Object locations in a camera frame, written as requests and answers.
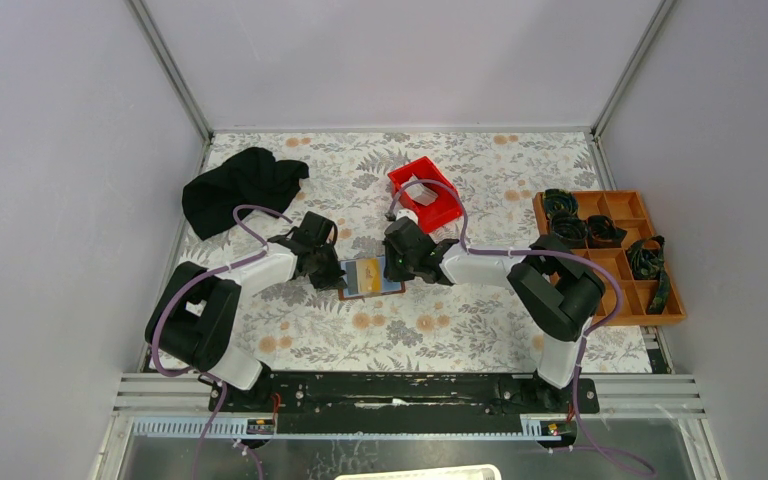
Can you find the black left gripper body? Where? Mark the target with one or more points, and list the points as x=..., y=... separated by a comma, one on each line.
x=326, y=272

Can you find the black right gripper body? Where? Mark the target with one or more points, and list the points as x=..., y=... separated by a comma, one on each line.
x=399, y=267

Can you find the gold VIP credit card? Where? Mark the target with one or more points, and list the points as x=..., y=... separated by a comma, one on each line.
x=369, y=275

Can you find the brown leather card holder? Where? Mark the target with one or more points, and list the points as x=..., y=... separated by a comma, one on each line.
x=350, y=291

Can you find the stack of credit cards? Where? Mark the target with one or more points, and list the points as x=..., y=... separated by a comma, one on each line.
x=420, y=193

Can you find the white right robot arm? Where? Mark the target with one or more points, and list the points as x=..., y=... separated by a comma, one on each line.
x=561, y=291

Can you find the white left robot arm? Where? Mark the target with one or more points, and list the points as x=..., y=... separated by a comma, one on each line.
x=192, y=324

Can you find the red plastic bin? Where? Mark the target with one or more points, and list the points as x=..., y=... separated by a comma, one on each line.
x=444, y=210

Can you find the black cloth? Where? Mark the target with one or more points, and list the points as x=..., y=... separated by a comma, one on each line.
x=252, y=176

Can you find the dark rolled tie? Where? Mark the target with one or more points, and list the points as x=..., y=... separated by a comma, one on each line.
x=603, y=233
x=570, y=230
x=559, y=202

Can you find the orange compartment tray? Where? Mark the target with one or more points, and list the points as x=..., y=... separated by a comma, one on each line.
x=628, y=211

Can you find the dark patterned tie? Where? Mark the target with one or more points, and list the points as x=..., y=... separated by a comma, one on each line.
x=647, y=262

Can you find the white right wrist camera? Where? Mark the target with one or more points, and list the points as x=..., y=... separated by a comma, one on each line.
x=407, y=213

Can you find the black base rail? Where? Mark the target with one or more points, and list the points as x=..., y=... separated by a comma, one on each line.
x=335, y=403

